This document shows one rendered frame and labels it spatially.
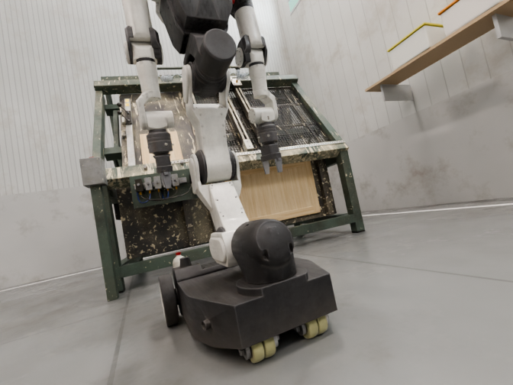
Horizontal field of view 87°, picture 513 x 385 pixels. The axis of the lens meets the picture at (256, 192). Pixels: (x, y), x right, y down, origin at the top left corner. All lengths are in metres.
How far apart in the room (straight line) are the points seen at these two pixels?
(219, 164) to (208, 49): 0.41
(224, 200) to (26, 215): 4.37
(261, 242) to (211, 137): 0.55
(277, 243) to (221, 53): 0.63
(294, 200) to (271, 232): 1.92
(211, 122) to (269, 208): 1.54
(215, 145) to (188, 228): 1.33
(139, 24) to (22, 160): 4.38
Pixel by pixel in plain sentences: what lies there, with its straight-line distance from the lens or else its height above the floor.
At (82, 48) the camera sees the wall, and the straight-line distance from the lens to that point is 5.97.
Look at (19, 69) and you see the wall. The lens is 5.89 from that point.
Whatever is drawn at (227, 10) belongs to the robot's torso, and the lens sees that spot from 1.18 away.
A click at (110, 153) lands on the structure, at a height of 1.08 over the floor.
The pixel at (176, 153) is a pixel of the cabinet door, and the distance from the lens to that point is 2.37.
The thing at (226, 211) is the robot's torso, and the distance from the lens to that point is 1.03.
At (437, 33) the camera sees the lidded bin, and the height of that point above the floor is 1.90.
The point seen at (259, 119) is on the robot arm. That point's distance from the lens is 1.19.
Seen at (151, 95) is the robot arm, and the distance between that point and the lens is 1.11.
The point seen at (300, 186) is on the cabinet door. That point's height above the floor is 0.54.
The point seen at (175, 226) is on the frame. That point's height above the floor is 0.39.
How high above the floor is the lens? 0.38
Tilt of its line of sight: 4 degrees up
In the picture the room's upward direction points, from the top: 11 degrees counter-clockwise
